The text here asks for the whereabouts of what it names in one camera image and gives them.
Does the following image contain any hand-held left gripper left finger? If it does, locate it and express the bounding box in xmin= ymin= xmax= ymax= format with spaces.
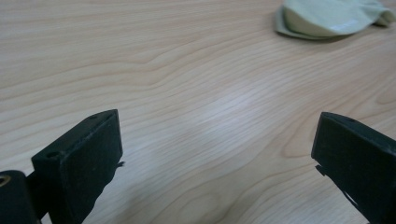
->
xmin=31 ymin=108 xmax=124 ymax=224

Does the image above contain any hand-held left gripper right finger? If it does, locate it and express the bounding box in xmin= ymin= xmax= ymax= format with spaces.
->
xmin=310 ymin=111 xmax=396 ymax=224

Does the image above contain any pale green cloth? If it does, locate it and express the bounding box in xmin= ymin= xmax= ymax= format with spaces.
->
xmin=274 ymin=0 xmax=396 ymax=41

